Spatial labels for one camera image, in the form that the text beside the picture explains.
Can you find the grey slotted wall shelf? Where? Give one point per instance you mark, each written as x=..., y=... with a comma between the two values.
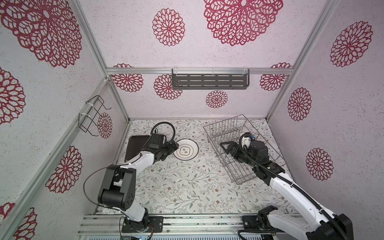
x=210, y=81

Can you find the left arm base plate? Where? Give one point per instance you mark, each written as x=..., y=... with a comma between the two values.
x=150, y=224

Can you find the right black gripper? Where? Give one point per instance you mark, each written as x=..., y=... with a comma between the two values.
x=233, y=146

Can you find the black wire wall basket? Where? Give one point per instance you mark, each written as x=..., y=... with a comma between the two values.
x=96, y=121

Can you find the aluminium mounting rail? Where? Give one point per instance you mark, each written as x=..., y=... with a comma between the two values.
x=167, y=224

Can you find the grey round plate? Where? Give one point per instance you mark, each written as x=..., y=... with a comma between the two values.
x=187, y=150

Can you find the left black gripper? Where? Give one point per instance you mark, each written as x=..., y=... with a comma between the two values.
x=171, y=149

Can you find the chrome wire dish rack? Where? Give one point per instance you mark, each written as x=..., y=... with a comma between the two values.
x=233, y=137

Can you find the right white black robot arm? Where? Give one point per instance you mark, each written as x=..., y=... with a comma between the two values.
x=318, y=223

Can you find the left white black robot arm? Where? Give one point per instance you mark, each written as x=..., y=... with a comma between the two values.
x=118, y=189

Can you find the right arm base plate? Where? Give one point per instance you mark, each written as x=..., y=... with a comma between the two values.
x=258, y=224

